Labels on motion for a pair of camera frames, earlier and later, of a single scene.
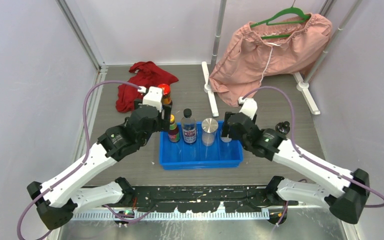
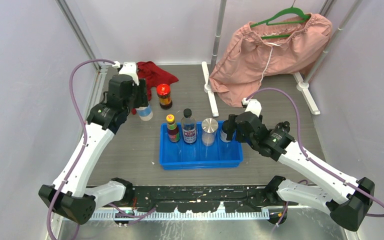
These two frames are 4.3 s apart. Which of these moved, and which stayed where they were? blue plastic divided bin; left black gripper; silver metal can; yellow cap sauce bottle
Moved: left black gripper
Stayed: yellow cap sauce bottle; blue plastic divided bin; silver metal can
